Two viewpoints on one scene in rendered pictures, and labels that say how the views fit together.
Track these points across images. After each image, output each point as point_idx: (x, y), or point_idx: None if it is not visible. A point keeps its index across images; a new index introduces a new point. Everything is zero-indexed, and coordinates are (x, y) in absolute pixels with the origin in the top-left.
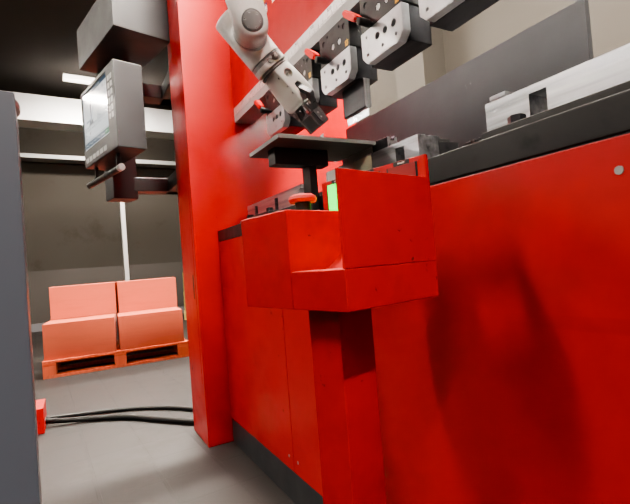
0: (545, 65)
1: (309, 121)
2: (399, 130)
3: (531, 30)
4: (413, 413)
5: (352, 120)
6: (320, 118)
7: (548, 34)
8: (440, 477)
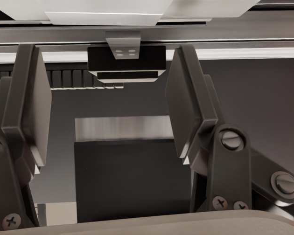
0: (54, 155)
1: (179, 120)
2: (286, 150)
3: (68, 197)
4: None
5: (160, 126)
6: (0, 87)
7: (49, 185)
8: None
